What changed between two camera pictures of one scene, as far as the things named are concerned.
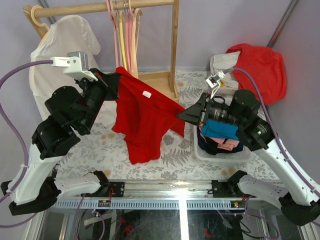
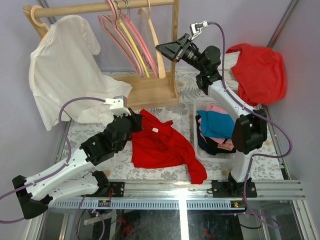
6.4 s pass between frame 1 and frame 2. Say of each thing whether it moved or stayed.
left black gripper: moved
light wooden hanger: moved
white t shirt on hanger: stayed
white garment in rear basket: stayed
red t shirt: moved
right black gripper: moved
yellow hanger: moved
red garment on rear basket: stayed
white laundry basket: stayed
